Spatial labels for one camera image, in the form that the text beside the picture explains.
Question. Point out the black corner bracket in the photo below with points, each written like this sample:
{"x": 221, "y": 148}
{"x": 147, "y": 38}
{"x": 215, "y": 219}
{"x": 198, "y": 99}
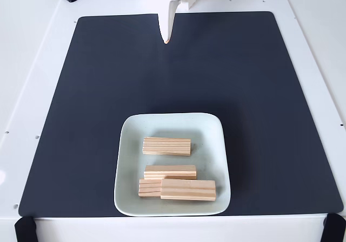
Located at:
{"x": 25, "y": 228}
{"x": 335, "y": 227}

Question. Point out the black table mat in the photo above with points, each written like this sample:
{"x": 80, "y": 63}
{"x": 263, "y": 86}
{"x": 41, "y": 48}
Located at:
{"x": 270, "y": 144}

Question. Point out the pale green square plate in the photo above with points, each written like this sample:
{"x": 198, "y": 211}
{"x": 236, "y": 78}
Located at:
{"x": 211, "y": 150}

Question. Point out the grooved wooden block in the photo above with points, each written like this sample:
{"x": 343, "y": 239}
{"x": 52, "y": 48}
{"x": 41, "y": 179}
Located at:
{"x": 189, "y": 190}
{"x": 148, "y": 188}
{"x": 166, "y": 146}
{"x": 170, "y": 171}

